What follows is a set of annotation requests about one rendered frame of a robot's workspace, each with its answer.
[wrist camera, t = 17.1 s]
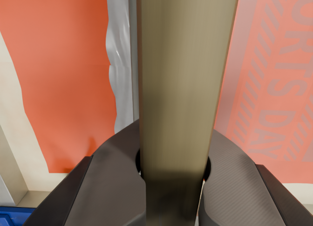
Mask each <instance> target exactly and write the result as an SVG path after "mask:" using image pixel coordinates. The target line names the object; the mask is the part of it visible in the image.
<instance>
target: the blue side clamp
mask: <svg viewBox="0 0 313 226"><path fill-rule="evenodd" d="M34 210H35V208H17V207H0V214H8V215H9V217H10V219H11V221H12V222H13V224H14V226H22V225H23V224H24V222H25V221H26V220H27V218H28V217H29V216H30V215H31V213H32V212H33V211H34Z"/></svg>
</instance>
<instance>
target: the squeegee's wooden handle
mask: <svg viewBox="0 0 313 226"><path fill-rule="evenodd" d="M237 6H238V0H136V16H137V54H138V93H139V131H140V170H141V177H142V179H143V180H144V181H145V183H146V226H195V222H196V216H197V210H198V205H199V200H200V195H201V190H202V186H203V180H204V174H205V169H206V164H207V159H208V155H209V149H210V144H211V138H212V133H213V128H214V123H215V119H216V113H217V109H218V102H219V97H220V92H221V88H222V82H223V77H224V73H225V66H226V61H227V56H228V52H229V46H230V42H231V35H232V30H233V25H234V21H235V16H236V10H237Z"/></svg>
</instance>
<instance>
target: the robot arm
mask: <svg viewBox="0 0 313 226"><path fill-rule="evenodd" d="M139 172H140V131H139V119H137V120H136V121H134V122H133V123H131V124H130V125H128V126H127V127H125V128H124V129H122V130H121V131H119V132H118V133H116V134H115V135H113V136H112V137H110V138H109V139H107V140H106V141H105V142H104V143H103V144H101V145H100V146H99V147H98V148H97V149H96V151H95V152H94V153H93V154H92V155H91V156H85V157H84V158H83V159H82V160H81V161H80V162H79V163H78V164H77V165H76V166H75V168H74V169H73V170H72V171H71V172H70V173H69V174H68V175H67V176H66V177H65V178H64V179H63V180H62V181H61V182H60V183H59V184H58V185H57V186H56V187H55V188H54V189H53V190H52V191H51V193H50V194H49V195H48V196H47V197H46V198H45V199H44V200H43V201H42V202H41V203H40V204H39V205H38V206H37V208H36V209H35V210H34V211H33V212H32V213H31V215H30V216H29V217H28V218H27V220H26V221H25V222H24V224H23V225H22V226H146V183H145V181H144V180H143V179H142V177H141V176H140V174H139ZM204 180H205V183H204V185H203V189H202V194H201V199H200V204H199V209H198V224H199V226H313V215H312V214H311V213H310V212H309V211H308V210H307V209H306V208H305V207H304V206H303V205H302V204H301V203H300V202H299V201H298V200H297V199H296V198H295V197H294V196H293V195H292V194H291V193H290V192H289V191H288V190H287V189H286V188H285V187H284V186H283V185H282V183H281V182H280V181H279V180H278V179H277V178H276V177H275V176H274V175H273V174H272V173H271V172H270V171H269V170H268V169H267V168H266V167H265V166H264V165H263V164H256V163H255V162H254V161H253V160H252V159H251V158H250V157H249V156H248V155H247V154H246V153H245V152H244V151H243V150H242V149H241V148H240V147H238V146H237V145H236V144H235V143H234V142H232V141H231V140H229V139H228V138H227V137H225V136H224V135H222V134H221V133H219V132H218V131H216V130H215V129H213V133H212V138H211V144H210V149H209V155H208V159H207V164H206V169H205V174H204Z"/></svg>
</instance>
